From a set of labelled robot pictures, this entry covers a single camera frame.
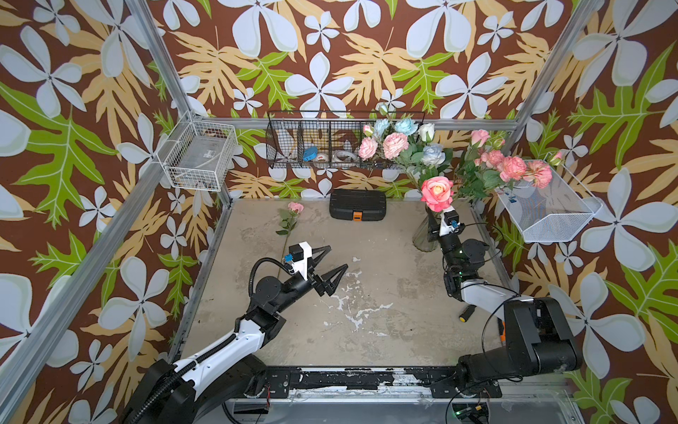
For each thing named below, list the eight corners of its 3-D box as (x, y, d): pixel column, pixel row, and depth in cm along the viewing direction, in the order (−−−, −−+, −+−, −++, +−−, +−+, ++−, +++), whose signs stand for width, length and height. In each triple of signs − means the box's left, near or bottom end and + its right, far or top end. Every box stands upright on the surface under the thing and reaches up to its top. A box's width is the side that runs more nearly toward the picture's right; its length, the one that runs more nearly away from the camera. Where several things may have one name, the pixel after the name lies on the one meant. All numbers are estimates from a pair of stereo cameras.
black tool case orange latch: (329, 223, 115) (329, 213, 110) (330, 197, 125) (330, 187, 120) (386, 223, 115) (388, 213, 110) (382, 197, 125) (384, 187, 120)
